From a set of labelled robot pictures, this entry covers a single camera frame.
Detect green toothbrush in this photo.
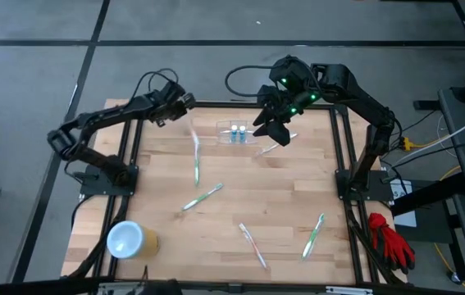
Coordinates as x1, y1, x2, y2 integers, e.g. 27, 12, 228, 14
300, 212, 326, 261
181, 182, 225, 212
189, 122, 201, 188

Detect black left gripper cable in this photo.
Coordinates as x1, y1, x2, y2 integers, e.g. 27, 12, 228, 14
131, 67, 180, 103

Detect white cable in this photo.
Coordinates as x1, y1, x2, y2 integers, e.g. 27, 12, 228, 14
391, 107, 465, 167

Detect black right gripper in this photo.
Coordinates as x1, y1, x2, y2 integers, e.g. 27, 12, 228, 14
252, 84, 319, 148

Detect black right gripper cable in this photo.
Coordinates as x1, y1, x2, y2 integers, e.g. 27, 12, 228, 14
224, 64, 276, 99

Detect black floor cable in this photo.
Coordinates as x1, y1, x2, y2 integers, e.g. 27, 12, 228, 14
379, 138, 465, 165

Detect yellow floor cable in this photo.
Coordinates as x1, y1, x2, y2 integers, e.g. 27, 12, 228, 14
432, 163, 465, 294

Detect black desk leg beam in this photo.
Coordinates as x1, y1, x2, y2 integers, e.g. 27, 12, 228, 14
390, 171, 465, 216

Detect dark floor plate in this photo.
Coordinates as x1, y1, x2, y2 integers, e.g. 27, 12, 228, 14
395, 208, 454, 245

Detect white label strip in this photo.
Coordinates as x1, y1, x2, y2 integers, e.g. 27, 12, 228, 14
325, 285, 375, 295

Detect black cable bundle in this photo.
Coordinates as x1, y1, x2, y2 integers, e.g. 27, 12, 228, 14
67, 194, 129, 279
344, 200, 405, 286

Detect white paper sheet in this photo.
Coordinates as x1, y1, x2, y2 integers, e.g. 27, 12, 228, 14
390, 178, 417, 229

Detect yellow cup with white lid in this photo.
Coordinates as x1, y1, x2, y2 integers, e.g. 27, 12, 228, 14
106, 220, 161, 261

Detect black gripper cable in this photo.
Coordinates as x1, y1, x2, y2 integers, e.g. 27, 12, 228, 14
131, 67, 180, 103
224, 64, 276, 99

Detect orange toothbrush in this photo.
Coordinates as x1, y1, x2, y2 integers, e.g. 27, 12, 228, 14
238, 222, 269, 270
255, 131, 299, 157

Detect red and black work gloves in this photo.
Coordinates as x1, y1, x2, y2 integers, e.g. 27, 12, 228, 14
367, 211, 417, 275

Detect black aluminium table frame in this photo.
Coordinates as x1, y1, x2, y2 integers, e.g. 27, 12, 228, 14
62, 98, 408, 295

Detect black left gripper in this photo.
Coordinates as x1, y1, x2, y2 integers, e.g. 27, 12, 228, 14
149, 84, 197, 124

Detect clear acrylic organizer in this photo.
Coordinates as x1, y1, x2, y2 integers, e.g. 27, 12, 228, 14
215, 120, 258, 145

